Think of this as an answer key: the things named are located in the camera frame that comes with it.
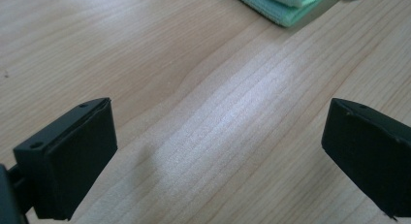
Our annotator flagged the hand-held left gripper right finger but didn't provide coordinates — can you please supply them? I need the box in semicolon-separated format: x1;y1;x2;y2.
321;97;411;220

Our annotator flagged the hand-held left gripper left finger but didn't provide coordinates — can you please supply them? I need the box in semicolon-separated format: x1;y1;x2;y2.
13;97;119;221

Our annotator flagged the green microfiber cloth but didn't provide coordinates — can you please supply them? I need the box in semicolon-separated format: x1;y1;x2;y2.
227;0;368;28

